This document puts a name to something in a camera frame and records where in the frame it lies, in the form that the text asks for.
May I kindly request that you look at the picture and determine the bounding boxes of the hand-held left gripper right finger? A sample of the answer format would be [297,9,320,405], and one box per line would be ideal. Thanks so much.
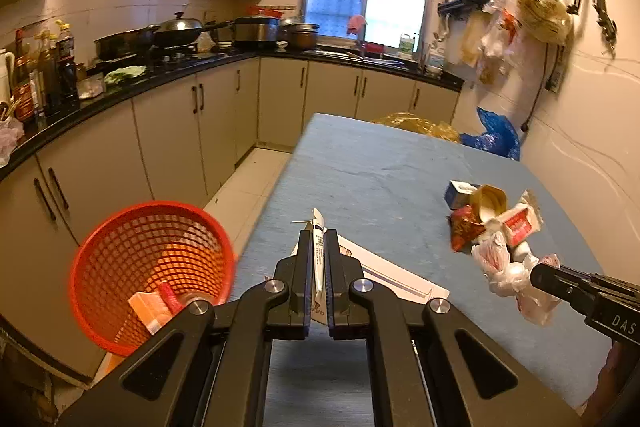
[325,229,581,427]

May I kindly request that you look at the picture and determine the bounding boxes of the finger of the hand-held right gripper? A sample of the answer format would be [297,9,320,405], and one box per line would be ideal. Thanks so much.
[530,263,593,308]

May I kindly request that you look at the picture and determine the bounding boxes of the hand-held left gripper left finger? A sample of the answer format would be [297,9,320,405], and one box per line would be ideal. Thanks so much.
[57,229,313,427]

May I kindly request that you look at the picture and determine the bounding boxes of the white tube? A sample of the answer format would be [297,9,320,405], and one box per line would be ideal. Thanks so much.
[291,207,328,323]

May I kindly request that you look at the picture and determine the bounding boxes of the plastic bag with red print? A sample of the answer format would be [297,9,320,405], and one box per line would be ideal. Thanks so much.
[472,229,561,325]

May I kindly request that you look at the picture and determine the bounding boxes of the gold container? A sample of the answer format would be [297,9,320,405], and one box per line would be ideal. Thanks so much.
[470,184,507,225]

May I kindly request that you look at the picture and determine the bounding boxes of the small blue box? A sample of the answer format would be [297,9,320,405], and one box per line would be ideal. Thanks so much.
[445,181,481,210]

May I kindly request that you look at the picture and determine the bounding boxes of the red foot-print carton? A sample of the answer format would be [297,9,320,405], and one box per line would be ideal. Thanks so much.
[127,289,172,334]

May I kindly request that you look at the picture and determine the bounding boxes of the red plastic basket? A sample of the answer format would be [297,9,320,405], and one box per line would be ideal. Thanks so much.
[69,202,237,358]

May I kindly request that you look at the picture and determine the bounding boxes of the person's right hand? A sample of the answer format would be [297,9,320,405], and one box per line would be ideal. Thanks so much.
[595,344,632,414]

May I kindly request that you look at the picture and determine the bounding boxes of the red and white packet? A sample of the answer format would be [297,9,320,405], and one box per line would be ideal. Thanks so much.
[500,202,543,248]

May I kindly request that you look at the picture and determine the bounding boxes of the red snack wrapper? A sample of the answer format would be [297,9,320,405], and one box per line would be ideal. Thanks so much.
[450,204,488,253]

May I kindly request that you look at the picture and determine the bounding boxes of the blue plastic bag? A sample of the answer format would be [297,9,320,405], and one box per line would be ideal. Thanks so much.
[460,107,522,162]

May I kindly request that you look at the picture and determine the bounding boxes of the yellow plastic bag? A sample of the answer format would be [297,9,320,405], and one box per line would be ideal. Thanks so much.
[372,112,461,144]

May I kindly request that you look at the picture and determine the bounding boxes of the beige lower kitchen cabinets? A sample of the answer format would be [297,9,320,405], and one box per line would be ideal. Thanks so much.
[0,57,461,383]

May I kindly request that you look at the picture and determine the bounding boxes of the steel cooking pot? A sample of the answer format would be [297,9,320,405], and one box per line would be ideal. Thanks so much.
[232,16,281,50]

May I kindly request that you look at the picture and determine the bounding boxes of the green cloth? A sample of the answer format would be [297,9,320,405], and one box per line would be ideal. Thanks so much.
[104,66,147,85]

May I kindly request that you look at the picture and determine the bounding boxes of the black countertop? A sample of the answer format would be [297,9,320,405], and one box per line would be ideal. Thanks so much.
[0,49,466,180]

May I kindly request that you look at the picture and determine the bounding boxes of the wok with lid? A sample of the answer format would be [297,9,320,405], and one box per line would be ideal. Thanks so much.
[152,12,233,48]

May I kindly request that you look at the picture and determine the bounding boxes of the hanging plastic bags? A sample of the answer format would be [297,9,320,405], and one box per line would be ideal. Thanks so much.
[460,0,573,85]

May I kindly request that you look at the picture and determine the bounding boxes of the dark wok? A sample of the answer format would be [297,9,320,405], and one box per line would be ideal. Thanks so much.
[94,26,161,60]

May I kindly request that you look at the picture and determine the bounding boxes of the clear plastic bags on counter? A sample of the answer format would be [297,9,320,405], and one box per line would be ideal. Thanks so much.
[0,122,26,168]

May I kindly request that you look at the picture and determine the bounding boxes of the row of sauce bottles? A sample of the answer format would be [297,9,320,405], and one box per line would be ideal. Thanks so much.
[12,19,81,122]

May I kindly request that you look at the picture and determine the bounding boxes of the white rice cooker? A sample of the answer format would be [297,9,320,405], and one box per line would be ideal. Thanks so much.
[0,49,16,105]

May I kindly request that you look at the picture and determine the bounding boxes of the black power cable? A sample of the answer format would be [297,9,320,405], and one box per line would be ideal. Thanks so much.
[520,44,566,132]

